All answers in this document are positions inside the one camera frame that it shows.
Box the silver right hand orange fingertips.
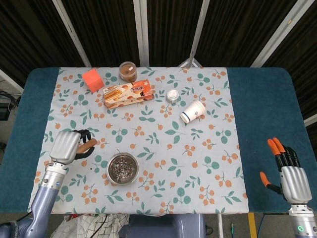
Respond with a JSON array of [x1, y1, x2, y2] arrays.
[[260, 137, 313, 205]]

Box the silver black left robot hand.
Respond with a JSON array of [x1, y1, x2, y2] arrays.
[[49, 128, 96, 165]]

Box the wooden rolling pin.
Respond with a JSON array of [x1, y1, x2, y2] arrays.
[[78, 138, 98, 153]]

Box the stainless steel bowl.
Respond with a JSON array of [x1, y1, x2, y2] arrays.
[[106, 153, 140, 185]]

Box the crushed dark seeds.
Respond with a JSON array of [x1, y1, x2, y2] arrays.
[[109, 158, 137, 181]]

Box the black electronic device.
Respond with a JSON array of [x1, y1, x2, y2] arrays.
[[0, 91, 21, 122]]

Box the orange foam cube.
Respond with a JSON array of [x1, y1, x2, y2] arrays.
[[82, 68, 105, 93]]

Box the teal velvet table cover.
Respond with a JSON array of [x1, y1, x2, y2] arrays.
[[0, 66, 317, 214]]

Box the orange biscuit box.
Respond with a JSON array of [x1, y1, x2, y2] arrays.
[[103, 79, 155, 109]]

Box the white black checked cloth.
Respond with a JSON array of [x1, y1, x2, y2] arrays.
[[50, 213, 131, 238]]

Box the white table leg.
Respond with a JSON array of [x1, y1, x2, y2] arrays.
[[217, 213, 224, 238]]

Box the floral orange fruit tablecloth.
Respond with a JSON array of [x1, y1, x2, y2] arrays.
[[29, 66, 250, 215]]

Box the clear jar brown contents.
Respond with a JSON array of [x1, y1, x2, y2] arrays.
[[118, 61, 138, 83]]

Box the small metal tin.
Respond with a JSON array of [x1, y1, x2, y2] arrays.
[[165, 89, 180, 104]]

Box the dark pleated curtain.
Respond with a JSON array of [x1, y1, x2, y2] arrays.
[[0, 0, 317, 124]]

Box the white paper cup blue stripe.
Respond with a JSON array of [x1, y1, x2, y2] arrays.
[[179, 99, 207, 125]]

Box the blue-grey robot torso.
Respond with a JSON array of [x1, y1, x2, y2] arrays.
[[118, 213, 207, 238]]

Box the white frame post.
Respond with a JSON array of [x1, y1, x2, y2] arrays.
[[177, 0, 211, 68], [51, 0, 93, 68], [0, 69, 25, 94], [133, 0, 151, 67], [303, 115, 317, 127], [250, 0, 309, 68]]

